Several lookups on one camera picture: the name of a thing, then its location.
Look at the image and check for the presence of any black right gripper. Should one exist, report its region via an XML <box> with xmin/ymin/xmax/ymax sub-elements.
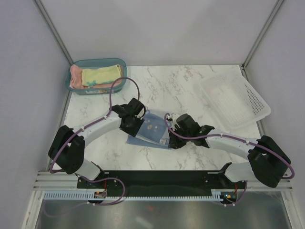
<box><xmin>168</xmin><ymin>125</ymin><xmax>192</xmax><ymax>149</ymax></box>

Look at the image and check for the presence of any blue towel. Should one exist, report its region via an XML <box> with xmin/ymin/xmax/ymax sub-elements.
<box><xmin>126</xmin><ymin>109</ymin><xmax>170</xmax><ymax>150</ymax></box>

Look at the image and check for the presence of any yellow green towel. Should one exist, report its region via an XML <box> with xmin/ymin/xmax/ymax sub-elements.
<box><xmin>82</xmin><ymin>64</ymin><xmax>122</xmax><ymax>87</ymax></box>

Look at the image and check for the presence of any pink towel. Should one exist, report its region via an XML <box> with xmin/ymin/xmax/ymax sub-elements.
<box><xmin>70</xmin><ymin>64</ymin><xmax>123</xmax><ymax>89</ymax></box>

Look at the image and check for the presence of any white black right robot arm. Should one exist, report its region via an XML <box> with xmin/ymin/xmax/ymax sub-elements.
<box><xmin>164</xmin><ymin>113</ymin><xmax>295</xmax><ymax>188</ymax></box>

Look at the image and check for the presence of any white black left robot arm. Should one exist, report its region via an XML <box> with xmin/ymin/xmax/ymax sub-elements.
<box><xmin>48</xmin><ymin>98</ymin><xmax>146</xmax><ymax>188</ymax></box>

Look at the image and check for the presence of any white perforated plastic basket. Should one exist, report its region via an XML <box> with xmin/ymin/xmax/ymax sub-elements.
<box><xmin>197</xmin><ymin>71</ymin><xmax>271</xmax><ymax>130</ymax></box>

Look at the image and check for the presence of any teal transparent plastic bin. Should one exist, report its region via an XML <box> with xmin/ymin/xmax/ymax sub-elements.
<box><xmin>65</xmin><ymin>58</ymin><xmax>127</xmax><ymax>95</ymax></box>

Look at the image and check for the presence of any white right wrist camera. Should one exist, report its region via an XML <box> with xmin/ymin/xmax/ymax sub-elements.
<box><xmin>165</xmin><ymin>113</ymin><xmax>180</xmax><ymax>131</ymax></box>

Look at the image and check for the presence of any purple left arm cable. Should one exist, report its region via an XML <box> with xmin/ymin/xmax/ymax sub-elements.
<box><xmin>42</xmin><ymin>76</ymin><xmax>141</xmax><ymax>218</ymax></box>

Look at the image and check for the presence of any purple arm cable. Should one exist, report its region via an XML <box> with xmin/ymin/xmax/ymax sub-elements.
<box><xmin>42</xmin><ymin>76</ymin><xmax>141</xmax><ymax>218</ymax></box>
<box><xmin>163</xmin><ymin>113</ymin><xmax>295</xmax><ymax>207</ymax></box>

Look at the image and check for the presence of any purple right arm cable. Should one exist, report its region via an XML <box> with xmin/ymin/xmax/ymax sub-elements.
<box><xmin>163</xmin><ymin>113</ymin><xmax>295</xmax><ymax>207</ymax></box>

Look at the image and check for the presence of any white slotted cable duct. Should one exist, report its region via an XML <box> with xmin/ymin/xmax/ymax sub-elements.
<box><xmin>43</xmin><ymin>190</ymin><xmax>236</xmax><ymax>201</ymax></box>

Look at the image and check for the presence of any aluminium frame rail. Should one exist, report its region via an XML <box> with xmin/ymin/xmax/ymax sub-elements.
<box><xmin>33</xmin><ymin>172</ymin><xmax>293</xmax><ymax>192</ymax></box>

